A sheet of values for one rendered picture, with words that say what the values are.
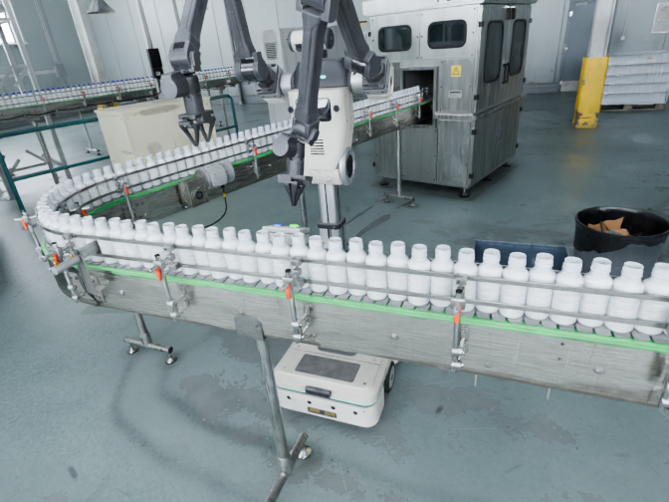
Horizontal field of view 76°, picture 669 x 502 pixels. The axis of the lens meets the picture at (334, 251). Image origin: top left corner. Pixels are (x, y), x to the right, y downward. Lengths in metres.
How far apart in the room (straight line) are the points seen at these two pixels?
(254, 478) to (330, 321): 1.02
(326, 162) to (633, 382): 1.22
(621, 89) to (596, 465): 8.79
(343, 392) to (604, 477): 1.10
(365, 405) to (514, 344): 1.02
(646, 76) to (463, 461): 9.15
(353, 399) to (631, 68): 9.19
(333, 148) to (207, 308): 0.77
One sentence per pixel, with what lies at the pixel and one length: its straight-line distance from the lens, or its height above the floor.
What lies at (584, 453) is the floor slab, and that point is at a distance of 2.28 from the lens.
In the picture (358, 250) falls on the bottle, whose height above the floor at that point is 1.14.
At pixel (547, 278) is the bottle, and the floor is 1.12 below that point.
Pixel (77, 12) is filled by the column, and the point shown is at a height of 2.64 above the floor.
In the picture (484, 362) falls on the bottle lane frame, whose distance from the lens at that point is 1.23.
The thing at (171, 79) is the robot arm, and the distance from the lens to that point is 1.38.
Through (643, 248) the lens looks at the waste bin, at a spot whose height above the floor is 0.57.
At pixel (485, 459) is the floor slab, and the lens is 2.14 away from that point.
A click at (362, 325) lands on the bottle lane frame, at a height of 0.93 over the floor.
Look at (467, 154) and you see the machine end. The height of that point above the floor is 0.49.
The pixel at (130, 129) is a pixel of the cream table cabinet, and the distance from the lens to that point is 5.07.
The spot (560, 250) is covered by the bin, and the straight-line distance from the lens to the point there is 1.70.
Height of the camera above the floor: 1.66
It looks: 26 degrees down
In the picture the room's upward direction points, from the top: 5 degrees counter-clockwise
